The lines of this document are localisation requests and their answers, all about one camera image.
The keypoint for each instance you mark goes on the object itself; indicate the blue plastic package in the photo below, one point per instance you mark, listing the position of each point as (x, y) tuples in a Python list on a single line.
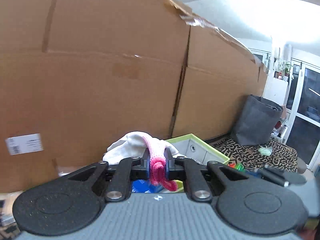
[(141, 186)]

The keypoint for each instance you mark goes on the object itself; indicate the white shipping label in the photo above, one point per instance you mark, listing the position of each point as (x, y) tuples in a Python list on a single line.
[(24, 144)]

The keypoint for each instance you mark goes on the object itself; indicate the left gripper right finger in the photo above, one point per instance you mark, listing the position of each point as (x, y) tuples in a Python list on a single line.
[(191, 174)]

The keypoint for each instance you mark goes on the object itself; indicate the white glove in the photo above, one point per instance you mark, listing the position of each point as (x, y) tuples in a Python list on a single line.
[(134, 144)]

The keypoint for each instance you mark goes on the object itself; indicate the grey fabric bag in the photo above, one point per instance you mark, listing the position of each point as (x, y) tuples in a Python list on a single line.
[(256, 121)]

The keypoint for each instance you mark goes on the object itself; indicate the large cardboard box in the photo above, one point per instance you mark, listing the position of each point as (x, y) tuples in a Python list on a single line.
[(83, 73)]

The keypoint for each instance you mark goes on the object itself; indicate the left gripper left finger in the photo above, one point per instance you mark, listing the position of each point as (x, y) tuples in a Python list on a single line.
[(121, 176)]

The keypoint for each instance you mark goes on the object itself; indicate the black patterned rug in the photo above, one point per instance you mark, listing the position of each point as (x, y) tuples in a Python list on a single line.
[(251, 158)]

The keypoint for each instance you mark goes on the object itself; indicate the pink knitted cloth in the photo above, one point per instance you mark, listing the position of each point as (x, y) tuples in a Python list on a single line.
[(157, 162)]

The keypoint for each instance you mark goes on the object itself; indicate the light green storage box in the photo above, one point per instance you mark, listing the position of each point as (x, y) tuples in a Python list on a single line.
[(190, 146)]

